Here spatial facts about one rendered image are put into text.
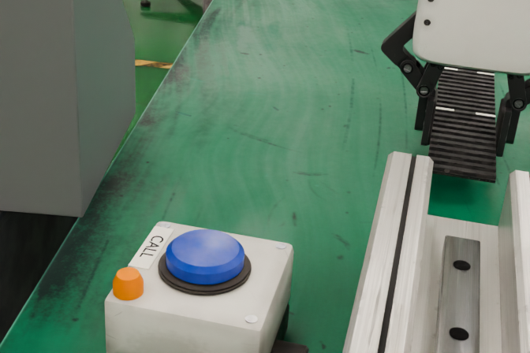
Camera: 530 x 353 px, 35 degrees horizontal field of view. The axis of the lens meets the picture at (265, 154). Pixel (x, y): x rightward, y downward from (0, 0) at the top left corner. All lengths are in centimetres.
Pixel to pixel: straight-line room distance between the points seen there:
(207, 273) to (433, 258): 14
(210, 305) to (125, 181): 24
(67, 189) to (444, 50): 29
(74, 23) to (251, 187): 19
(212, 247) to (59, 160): 18
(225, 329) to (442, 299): 11
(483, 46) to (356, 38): 36
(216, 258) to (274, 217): 18
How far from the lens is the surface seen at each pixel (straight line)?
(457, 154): 65
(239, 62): 87
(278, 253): 45
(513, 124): 68
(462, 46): 64
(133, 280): 41
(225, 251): 42
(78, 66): 55
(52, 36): 54
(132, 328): 42
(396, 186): 48
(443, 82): 78
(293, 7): 107
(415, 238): 43
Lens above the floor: 109
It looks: 27 degrees down
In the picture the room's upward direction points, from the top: 4 degrees clockwise
